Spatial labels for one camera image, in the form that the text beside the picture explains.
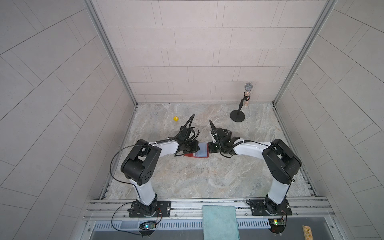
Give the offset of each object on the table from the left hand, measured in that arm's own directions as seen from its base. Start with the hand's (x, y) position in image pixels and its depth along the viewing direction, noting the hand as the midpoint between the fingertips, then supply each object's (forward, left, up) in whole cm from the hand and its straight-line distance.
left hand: (203, 146), depth 92 cm
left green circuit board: (-40, +25, +3) cm, 47 cm away
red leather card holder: (-6, +6, 0) cm, 8 cm away
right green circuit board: (-39, -34, -1) cm, 51 cm away
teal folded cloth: (-38, -7, +1) cm, 39 cm away
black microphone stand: (+25, -26, -1) cm, 36 cm away
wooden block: (-42, -45, +1) cm, 61 cm away
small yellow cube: (+22, +20, 0) cm, 29 cm away
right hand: (-1, -3, -1) cm, 3 cm away
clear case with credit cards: (-4, +1, +1) cm, 4 cm away
